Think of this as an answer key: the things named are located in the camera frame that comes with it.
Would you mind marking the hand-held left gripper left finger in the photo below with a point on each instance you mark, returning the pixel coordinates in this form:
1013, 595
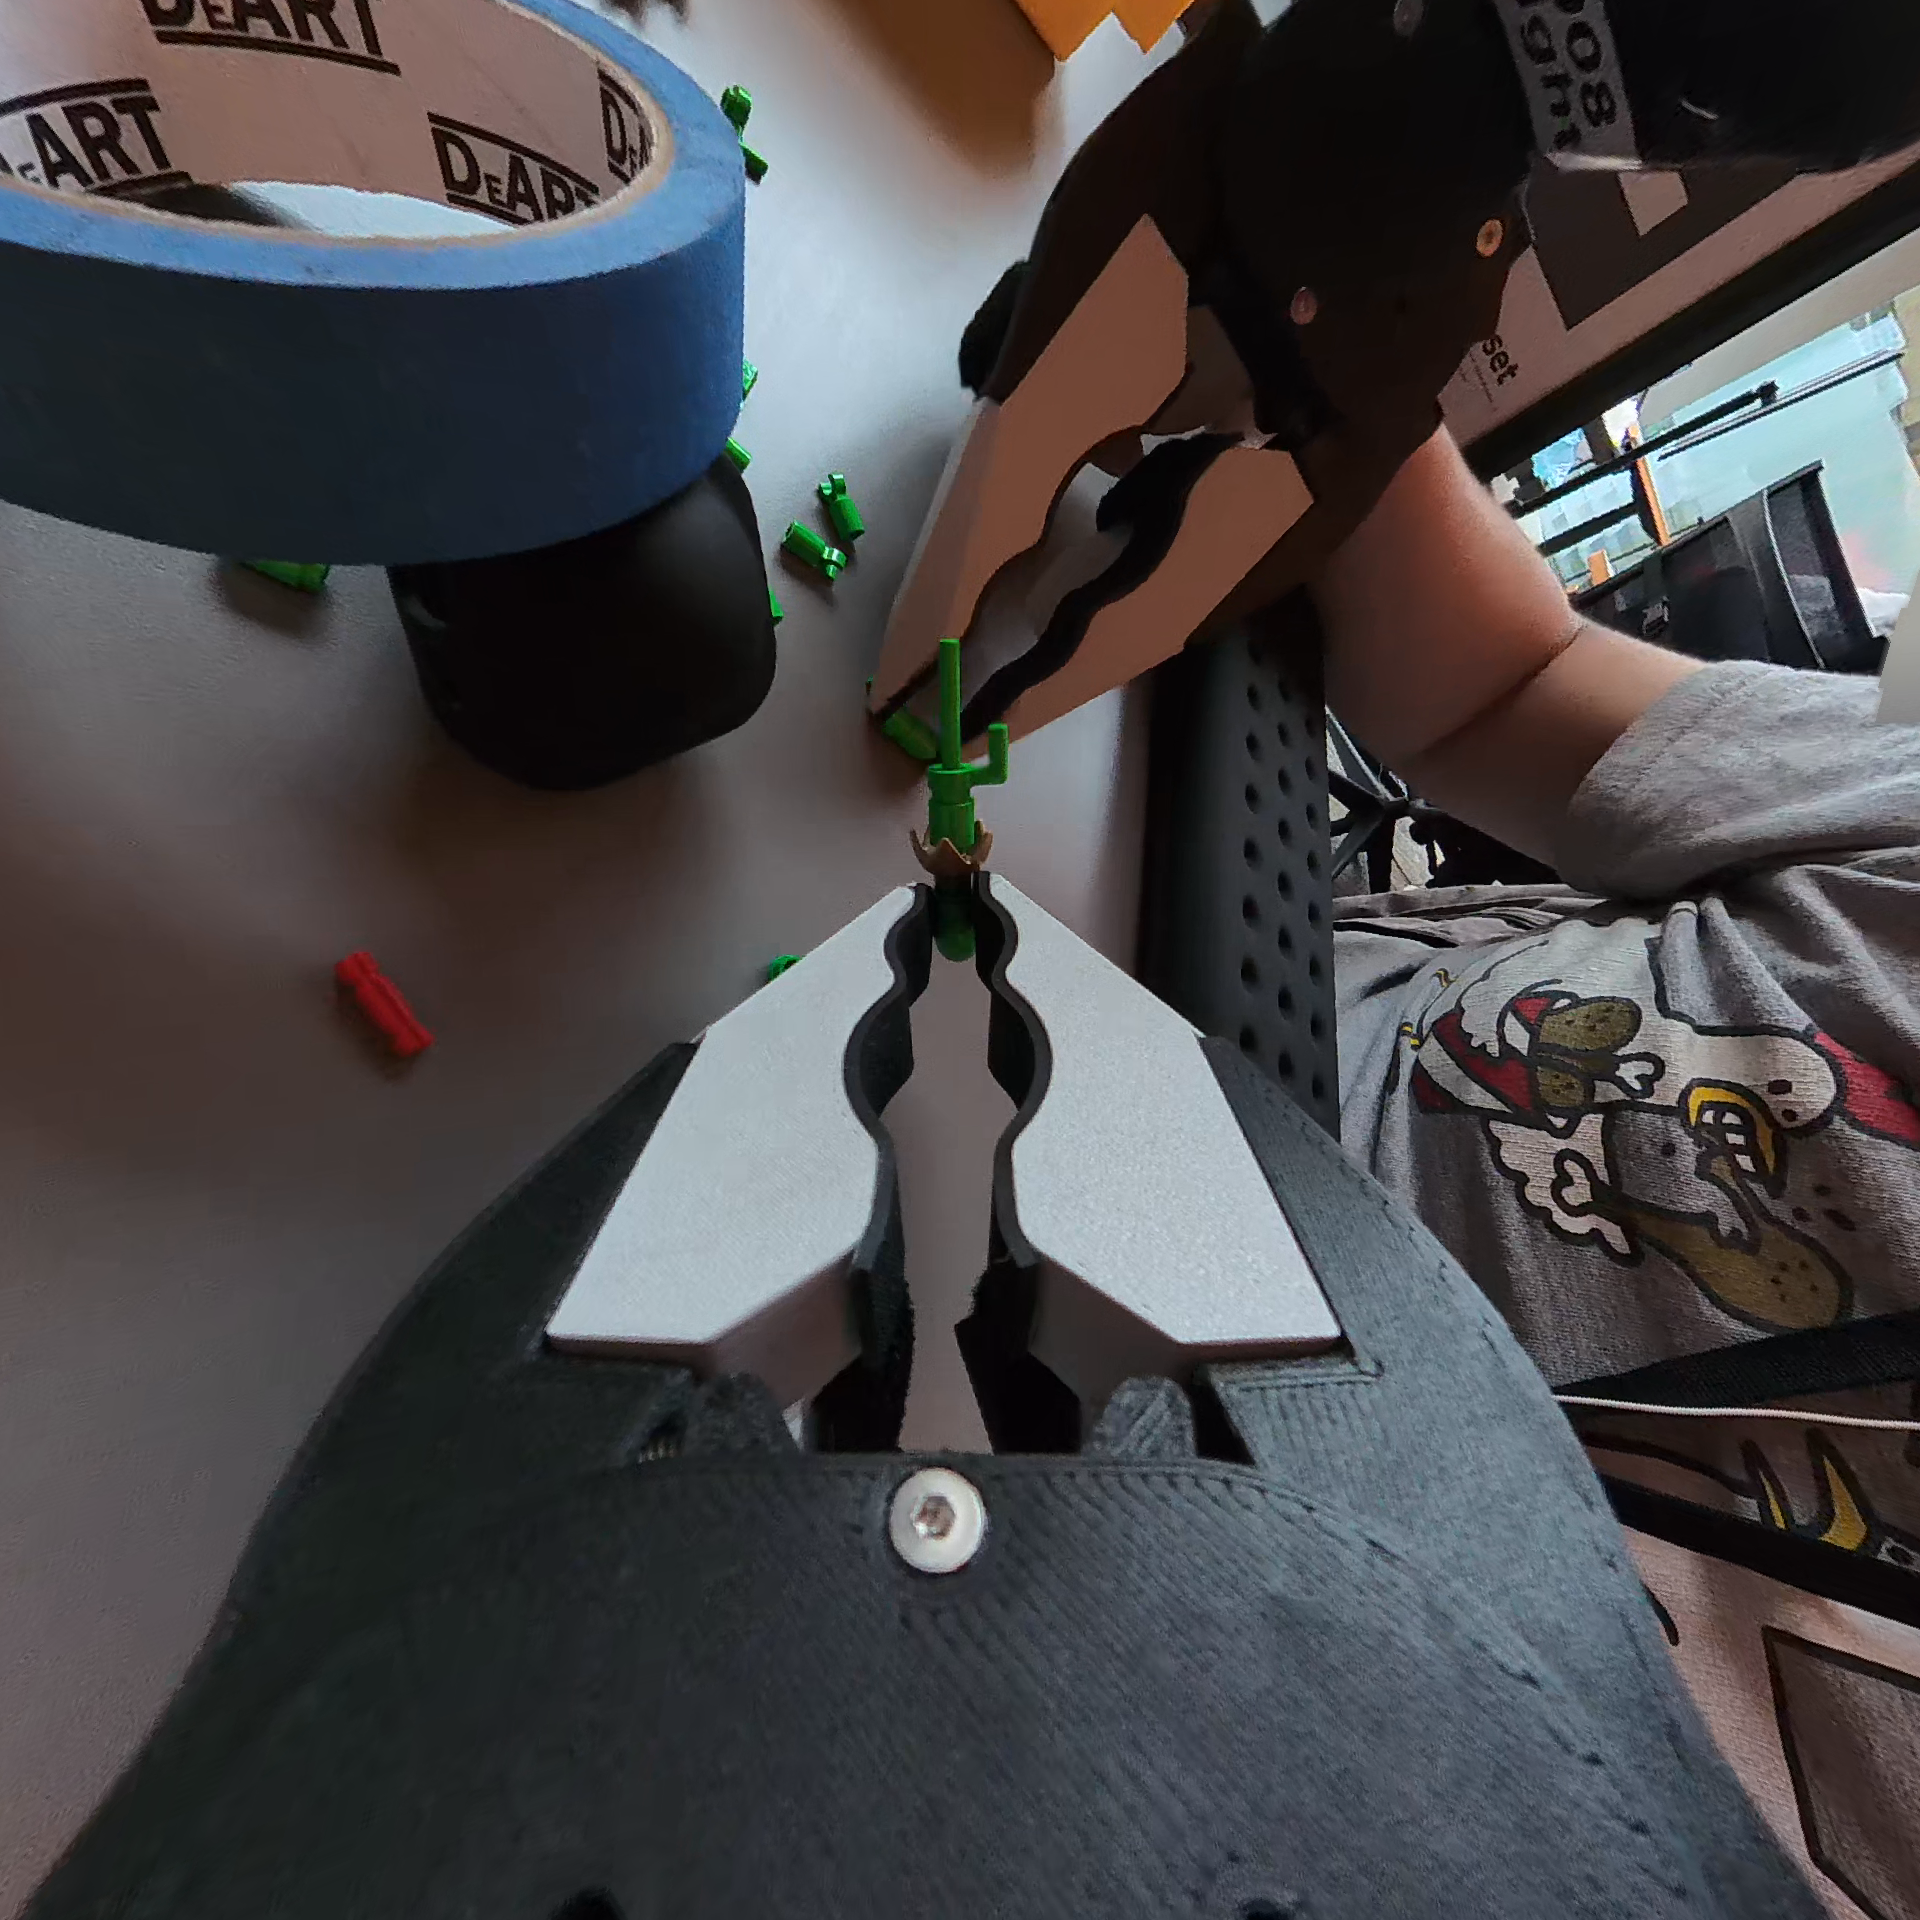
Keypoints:
734, 1186

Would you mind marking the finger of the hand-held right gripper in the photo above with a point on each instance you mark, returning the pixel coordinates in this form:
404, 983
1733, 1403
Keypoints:
1020, 421
1200, 557

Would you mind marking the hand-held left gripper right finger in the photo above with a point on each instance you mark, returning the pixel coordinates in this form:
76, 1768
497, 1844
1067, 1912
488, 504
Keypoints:
1171, 1186

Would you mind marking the green lego cylinder piece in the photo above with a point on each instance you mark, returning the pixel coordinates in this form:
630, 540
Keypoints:
909, 732

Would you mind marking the green lego stem assembly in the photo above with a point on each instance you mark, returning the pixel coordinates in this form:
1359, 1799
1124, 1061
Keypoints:
949, 797

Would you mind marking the person's right forearm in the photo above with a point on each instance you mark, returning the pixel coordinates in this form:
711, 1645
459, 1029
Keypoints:
1440, 630

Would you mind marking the green lego clip piece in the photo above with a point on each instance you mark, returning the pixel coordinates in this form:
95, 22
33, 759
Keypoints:
839, 509
814, 547

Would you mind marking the red lego piece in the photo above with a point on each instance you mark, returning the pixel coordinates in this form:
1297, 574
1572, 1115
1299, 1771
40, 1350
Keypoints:
383, 1004

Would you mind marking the perforated dark metal panel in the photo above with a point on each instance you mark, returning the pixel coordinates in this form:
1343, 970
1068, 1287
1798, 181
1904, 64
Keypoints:
1244, 901

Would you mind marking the yellow box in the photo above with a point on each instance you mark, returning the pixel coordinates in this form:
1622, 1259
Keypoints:
1095, 14

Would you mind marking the black rounded object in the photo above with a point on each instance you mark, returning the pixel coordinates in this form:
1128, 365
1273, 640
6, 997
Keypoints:
600, 661

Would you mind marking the person in grey t-shirt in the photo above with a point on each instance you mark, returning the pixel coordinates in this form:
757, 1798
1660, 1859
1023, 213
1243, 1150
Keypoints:
1651, 932

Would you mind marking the black mesh chair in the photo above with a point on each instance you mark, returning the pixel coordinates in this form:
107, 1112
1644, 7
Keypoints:
1771, 571

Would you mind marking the blue tape roll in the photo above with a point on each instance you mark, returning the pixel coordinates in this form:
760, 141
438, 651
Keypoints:
376, 389

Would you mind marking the person's beige shorts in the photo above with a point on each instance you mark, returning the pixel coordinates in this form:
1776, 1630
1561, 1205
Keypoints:
1711, 1725

